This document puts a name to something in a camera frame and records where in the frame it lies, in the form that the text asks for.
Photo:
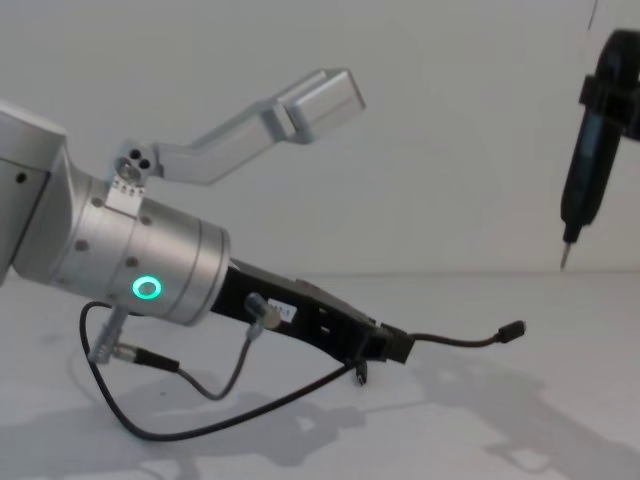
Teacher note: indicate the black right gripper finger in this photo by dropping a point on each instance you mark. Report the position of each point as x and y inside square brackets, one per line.
[607, 92]

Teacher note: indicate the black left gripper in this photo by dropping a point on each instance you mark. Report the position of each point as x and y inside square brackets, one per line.
[300, 330]

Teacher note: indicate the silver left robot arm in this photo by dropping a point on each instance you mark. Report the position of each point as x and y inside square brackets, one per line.
[110, 240]

